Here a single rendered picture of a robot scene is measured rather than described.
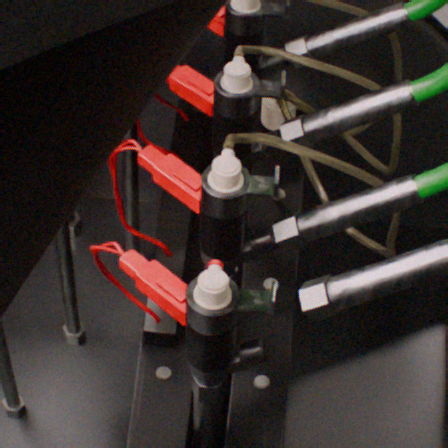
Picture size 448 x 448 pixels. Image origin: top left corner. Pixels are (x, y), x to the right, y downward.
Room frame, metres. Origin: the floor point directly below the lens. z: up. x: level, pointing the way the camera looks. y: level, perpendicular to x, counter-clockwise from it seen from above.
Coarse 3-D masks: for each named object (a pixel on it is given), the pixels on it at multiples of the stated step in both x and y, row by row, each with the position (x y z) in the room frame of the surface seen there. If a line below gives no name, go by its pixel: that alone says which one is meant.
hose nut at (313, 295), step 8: (312, 280) 0.39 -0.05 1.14; (320, 280) 0.39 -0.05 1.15; (328, 280) 0.39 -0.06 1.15; (304, 288) 0.39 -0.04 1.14; (312, 288) 0.38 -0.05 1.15; (320, 288) 0.38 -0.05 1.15; (304, 296) 0.38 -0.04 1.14; (312, 296) 0.38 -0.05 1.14; (320, 296) 0.38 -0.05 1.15; (304, 304) 0.38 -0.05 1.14; (312, 304) 0.38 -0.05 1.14; (320, 304) 0.38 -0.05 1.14; (328, 304) 0.37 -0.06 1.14; (304, 312) 0.38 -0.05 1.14; (312, 312) 0.37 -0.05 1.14; (320, 312) 0.37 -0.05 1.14; (328, 312) 0.37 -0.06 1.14; (336, 312) 0.37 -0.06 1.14; (312, 320) 0.37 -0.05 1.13
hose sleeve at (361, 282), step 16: (400, 256) 0.39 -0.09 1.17; (416, 256) 0.38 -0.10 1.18; (432, 256) 0.38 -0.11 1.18; (352, 272) 0.39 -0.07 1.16; (368, 272) 0.38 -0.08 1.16; (384, 272) 0.38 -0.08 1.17; (400, 272) 0.38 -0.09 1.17; (416, 272) 0.37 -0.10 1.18; (432, 272) 0.37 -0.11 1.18; (336, 288) 0.38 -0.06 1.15; (352, 288) 0.38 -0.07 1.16; (368, 288) 0.38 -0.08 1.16; (384, 288) 0.37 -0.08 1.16; (400, 288) 0.37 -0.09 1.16; (336, 304) 0.38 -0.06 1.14; (352, 304) 0.37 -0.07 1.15
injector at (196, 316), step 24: (192, 288) 0.39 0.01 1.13; (192, 312) 0.38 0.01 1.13; (216, 312) 0.38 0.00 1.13; (192, 336) 0.38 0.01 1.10; (216, 336) 0.38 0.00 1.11; (264, 336) 0.39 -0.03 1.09; (192, 360) 0.38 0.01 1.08; (216, 360) 0.38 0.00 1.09; (240, 360) 0.38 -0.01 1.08; (264, 360) 0.38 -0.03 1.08; (192, 384) 0.39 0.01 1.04; (216, 384) 0.38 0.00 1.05; (216, 408) 0.38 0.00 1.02; (216, 432) 0.38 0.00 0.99
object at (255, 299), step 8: (232, 296) 0.39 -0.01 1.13; (240, 296) 0.39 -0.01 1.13; (248, 296) 0.39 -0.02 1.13; (256, 296) 0.39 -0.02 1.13; (264, 296) 0.39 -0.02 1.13; (240, 304) 0.38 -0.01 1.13; (248, 304) 0.39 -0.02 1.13; (256, 304) 0.39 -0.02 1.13; (264, 304) 0.39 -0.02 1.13; (248, 312) 0.38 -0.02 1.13; (256, 312) 0.38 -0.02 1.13; (264, 312) 0.38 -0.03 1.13
